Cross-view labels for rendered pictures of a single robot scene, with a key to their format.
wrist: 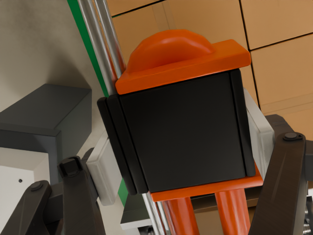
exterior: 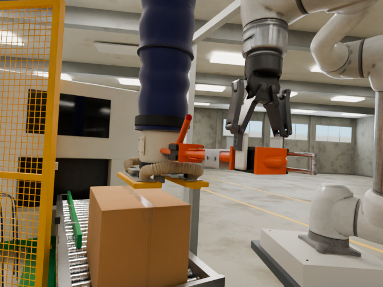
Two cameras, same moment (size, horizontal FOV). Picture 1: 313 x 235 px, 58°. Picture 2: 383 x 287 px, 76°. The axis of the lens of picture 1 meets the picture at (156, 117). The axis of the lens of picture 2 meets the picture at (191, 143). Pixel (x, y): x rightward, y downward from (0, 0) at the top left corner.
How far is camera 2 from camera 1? 0.47 m
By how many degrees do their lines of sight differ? 68
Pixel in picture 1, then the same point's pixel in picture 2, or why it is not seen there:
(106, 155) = (278, 143)
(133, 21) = not seen: outside the picture
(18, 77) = not seen: outside the picture
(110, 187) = (273, 138)
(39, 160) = (305, 278)
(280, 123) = (239, 143)
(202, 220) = not seen: hidden behind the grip
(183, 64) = (272, 150)
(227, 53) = (261, 150)
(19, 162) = (316, 272)
